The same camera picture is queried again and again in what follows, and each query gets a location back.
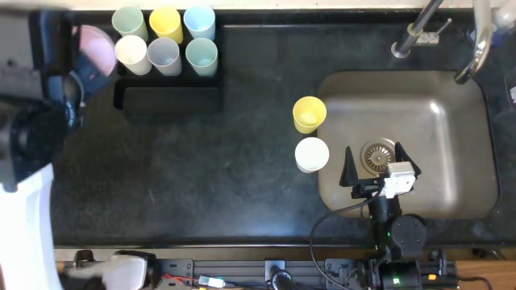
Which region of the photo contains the black tray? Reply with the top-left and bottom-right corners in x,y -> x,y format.
112,15 -> 223,116

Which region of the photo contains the white cup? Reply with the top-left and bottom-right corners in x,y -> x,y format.
114,34 -> 153,77
293,137 -> 331,174

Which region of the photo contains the mounting rail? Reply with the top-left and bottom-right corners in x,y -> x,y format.
60,248 -> 460,290

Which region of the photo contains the grey cup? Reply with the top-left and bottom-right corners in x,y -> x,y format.
146,36 -> 183,77

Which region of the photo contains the pink cup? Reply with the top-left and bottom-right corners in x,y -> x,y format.
72,24 -> 119,80

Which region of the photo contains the black cable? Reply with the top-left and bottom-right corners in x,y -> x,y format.
308,181 -> 386,290

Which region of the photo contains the yellow cup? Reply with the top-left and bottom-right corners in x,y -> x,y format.
292,95 -> 327,135
148,6 -> 185,44

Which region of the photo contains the steel sink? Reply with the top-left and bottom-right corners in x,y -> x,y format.
316,70 -> 501,221

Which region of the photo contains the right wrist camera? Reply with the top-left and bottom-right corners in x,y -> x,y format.
382,161 -> 418,199

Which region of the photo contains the green cup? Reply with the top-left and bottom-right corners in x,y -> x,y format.
111,6 -> 150,42
185,37 -> 219,77

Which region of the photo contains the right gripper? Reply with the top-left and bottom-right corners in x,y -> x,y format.
339,141 -> 422,200

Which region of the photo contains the steel tap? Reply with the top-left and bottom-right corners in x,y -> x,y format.
389,0 -> 497,85

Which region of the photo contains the blue cup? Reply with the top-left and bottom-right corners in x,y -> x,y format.
183,6 -> 217,41

